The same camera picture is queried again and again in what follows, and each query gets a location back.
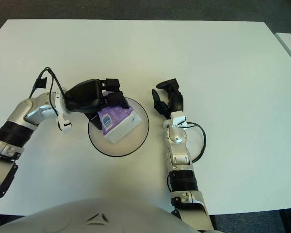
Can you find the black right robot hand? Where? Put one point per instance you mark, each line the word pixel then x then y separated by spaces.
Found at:
pixel 177 102

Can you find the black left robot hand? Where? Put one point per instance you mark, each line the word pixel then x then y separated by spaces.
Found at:
pixel 83 95

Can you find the purple tissue paper pack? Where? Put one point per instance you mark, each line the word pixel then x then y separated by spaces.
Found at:
pixel 122 121

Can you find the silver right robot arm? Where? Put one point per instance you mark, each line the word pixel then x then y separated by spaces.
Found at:
pixel 179 150

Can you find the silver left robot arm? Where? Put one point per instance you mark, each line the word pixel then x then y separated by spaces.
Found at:
pixel 17 126

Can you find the white plate with black rim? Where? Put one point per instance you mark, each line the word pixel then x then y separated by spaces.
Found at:
pixel 126 145

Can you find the silver robot torso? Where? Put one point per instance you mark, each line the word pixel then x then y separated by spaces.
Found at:
pixel 87 216

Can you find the black table leg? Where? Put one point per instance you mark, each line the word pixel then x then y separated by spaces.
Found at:
pixel 287 222

